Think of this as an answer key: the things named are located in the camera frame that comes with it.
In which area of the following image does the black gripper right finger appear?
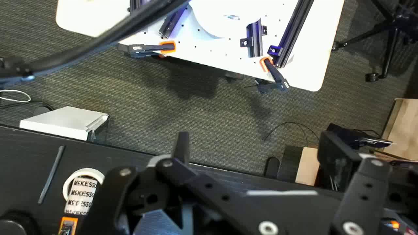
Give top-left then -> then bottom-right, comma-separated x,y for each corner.
317,130 -> 362,191

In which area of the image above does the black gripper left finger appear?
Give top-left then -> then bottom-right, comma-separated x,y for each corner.
172,131 -> 189,164

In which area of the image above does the white robot base table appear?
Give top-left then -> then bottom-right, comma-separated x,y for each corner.
56,0 -> 345,91

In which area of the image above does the black pen on desk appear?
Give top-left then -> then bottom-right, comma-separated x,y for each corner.
37,144 -> 65,204

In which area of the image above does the cardboard box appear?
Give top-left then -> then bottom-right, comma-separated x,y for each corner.
377,97 -> 418,161

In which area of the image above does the white tape roll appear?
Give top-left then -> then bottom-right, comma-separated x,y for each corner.
61,168 -> 104,215

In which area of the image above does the white computer tower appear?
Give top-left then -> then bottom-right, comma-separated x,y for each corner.
20,105 -> 108,140

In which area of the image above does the black office chair base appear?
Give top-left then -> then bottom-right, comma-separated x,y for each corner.
332,0 -> 418,82

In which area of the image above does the black cable bundle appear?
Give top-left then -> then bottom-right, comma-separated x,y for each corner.
0,0 -> 191,83

